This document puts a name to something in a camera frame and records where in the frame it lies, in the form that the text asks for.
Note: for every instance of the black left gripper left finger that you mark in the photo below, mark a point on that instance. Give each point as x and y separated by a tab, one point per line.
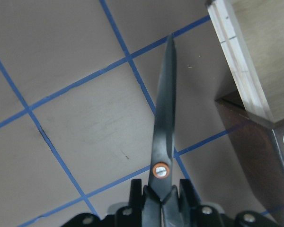
131	215

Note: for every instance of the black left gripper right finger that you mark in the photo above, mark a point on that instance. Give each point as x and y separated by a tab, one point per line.
192	212

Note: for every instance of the orange handled scissors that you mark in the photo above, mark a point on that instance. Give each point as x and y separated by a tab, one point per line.
160	177

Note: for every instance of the wooden drawer with white handle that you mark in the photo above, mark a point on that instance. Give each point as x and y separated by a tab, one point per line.
251	34

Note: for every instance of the dark wooden drawer cabinet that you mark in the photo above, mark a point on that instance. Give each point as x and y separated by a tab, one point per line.
259	146

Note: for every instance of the brown paper table mat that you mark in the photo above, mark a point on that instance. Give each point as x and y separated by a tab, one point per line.
78	84

